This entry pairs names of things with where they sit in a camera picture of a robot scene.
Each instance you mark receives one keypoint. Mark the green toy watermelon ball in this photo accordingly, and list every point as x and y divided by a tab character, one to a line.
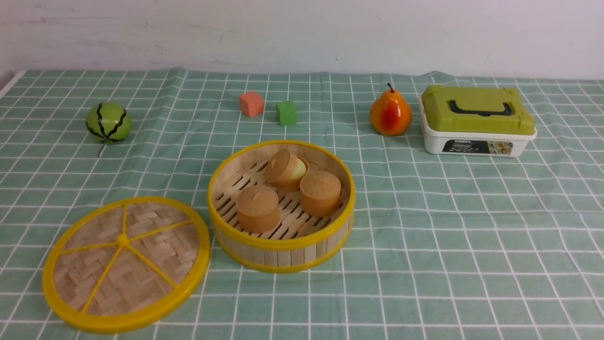
109	123

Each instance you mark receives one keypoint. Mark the yellow woven steamer lid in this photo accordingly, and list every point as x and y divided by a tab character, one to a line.
127	264

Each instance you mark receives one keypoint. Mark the orange foam cube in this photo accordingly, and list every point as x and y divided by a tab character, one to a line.
251	104

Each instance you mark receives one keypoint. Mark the orange toy pear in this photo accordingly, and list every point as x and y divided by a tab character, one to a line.
391	114

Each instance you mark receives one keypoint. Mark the brown toy bun front left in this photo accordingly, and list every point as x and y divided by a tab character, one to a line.
257	209

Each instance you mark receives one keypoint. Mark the brown toy bun right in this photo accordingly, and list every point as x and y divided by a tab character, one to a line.
320	193

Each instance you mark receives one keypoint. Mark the white box with green lid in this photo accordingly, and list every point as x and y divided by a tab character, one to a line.
483	121

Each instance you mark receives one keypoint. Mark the tipped brown toy bun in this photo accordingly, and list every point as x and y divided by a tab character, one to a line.
285	170

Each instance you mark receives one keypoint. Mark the green checkered tablecloth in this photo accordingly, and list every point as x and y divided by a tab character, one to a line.
444	247

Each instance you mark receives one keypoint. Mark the green foam cube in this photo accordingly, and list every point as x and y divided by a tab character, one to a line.
286	113

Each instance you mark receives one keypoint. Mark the yellow bamboo steamer basket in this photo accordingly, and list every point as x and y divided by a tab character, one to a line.
299	241

